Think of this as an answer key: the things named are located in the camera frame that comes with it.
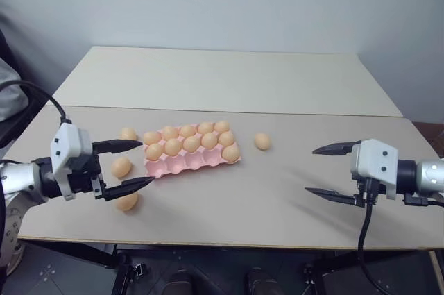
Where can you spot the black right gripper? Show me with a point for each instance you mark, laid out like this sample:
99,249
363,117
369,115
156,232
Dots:
360,198

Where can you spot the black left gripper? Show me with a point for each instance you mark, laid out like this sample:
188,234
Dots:
85,175

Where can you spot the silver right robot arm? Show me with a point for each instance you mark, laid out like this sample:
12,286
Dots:
430,173

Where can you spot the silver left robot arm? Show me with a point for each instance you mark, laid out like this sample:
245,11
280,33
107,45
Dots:
21,177

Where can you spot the pink egg tray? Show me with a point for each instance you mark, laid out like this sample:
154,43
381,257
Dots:
180,166

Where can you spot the tan egg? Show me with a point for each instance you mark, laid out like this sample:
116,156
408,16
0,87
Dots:
121,167
152,137
209,140
230,153
191,143
128,133
262,141
172,146
222,125
226,138
206,127
170,131
154,151
188,130
126,202

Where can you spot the black metal clamp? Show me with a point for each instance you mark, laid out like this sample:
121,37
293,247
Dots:
137,270

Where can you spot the silver robot body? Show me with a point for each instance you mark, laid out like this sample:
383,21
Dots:
12,229

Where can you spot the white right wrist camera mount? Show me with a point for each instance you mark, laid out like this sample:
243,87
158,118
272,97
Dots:
373,159

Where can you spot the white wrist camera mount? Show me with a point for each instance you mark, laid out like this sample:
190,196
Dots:
67,140
373,159

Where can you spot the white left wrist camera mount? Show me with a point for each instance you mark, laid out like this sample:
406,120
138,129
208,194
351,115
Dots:
67,140

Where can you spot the black table frame strut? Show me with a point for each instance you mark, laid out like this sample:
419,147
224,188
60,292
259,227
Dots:
76,253

